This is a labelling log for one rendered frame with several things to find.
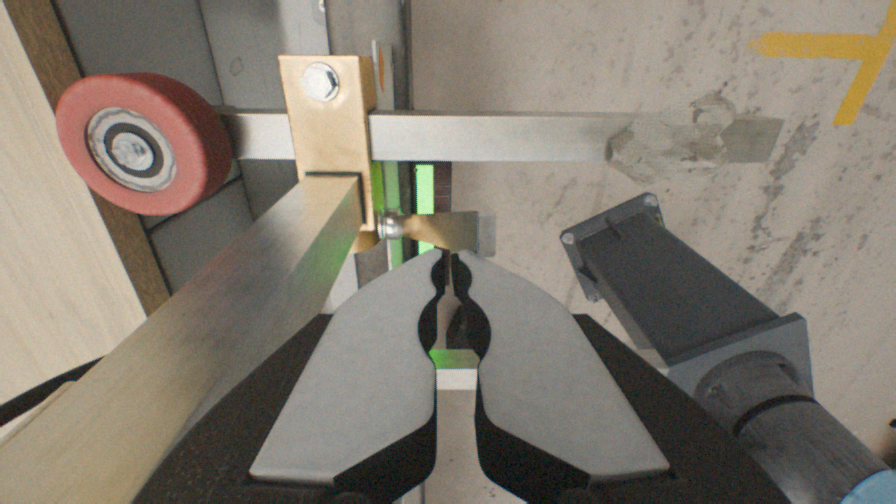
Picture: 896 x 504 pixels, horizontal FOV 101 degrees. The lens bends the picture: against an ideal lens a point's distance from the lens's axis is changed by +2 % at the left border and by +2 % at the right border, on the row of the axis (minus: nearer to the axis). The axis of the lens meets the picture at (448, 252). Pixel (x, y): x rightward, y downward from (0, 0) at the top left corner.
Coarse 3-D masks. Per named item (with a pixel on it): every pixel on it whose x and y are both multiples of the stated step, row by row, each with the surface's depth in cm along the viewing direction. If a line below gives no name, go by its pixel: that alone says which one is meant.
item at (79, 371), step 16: (80, 368) 12; (48, 384) 11; (64, 384) 9; (16, 400) 11; (32, 400) 11; (48, 400) 9; (0, 416) 10; (16, 416) 10; (32, 416) 8; (16, 432) 8; (0, 448) 8
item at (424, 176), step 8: (424, 168) 42; (424, 176) 43; (432, 176) 43; (424, 184) 43; (432, 184) 43; (424, 192) 44; (432, 192) 44; (424, 200) 44; (432, 200) 44; (424, 208) 45; (432, 208) 45; (424, 248) 47; (432, 248) 47
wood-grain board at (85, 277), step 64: (0, 0) 18; (0, 64) 19; (64, 64) 21; (0, 128) 21; (0, 192) 23; (64, 192) 23; (0, 256) 25; (64, 256) 25; (128, 256) 26; (0, 320) 27; (64, 320) 27; (128, 320) 27; (0, 384) 30
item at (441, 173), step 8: (440, 168) 42; (448, 168) 42; (440, 176) 43; (448, 176) 43; (440, 184) 43; (448, 184) 43; (440, 192) 44; (448, 192) 44; (440, 200) 44; (448, 200) 44; (440, 208) 45; (448, 208) 45; (440, 248) 47; (448, 256) 48
